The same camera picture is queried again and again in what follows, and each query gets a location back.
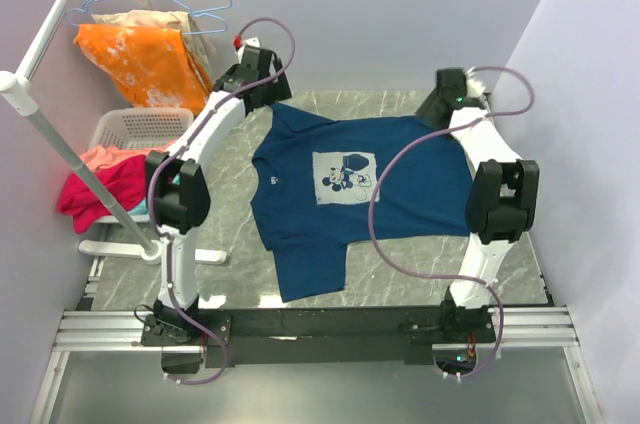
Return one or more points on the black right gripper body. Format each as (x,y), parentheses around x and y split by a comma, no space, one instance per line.
(426,113)

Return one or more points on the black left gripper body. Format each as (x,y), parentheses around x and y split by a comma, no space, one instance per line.
(275,93)

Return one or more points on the blue t-shirt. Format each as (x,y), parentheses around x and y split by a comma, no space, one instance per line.
(317,176)

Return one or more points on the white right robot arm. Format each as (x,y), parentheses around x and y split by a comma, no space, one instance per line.
(501,204)

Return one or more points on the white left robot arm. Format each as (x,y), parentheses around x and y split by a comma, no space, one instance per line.
(178,198)

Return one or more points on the beige cloth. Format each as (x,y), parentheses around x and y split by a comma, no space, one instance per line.
(178,20)

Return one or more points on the orange patterned cloth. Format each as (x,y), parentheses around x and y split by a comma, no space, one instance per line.
(150,66)

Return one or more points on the white plastic laundry basket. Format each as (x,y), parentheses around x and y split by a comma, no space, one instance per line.
(141,128)

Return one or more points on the magenta t-shirt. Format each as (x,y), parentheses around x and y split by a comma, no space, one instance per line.
(125,181)

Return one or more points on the teal garment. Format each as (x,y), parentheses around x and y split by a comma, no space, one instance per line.
(136,207)

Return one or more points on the pink t-shirt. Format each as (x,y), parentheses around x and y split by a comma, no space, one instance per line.
(100,158)

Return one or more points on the white clothes rack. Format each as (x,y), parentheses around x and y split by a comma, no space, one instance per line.
(121,236)

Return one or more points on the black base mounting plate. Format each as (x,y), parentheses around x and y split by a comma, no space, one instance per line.
(314,335)

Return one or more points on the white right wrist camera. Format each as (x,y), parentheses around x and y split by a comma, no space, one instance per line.
(476,88)

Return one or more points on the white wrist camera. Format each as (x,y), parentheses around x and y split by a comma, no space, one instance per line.
(240,44)
(476,88)

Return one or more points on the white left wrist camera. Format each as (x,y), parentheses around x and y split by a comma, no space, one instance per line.
(240,44)

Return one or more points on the aluminium rail frame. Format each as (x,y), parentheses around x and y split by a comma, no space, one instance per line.
(113,331)

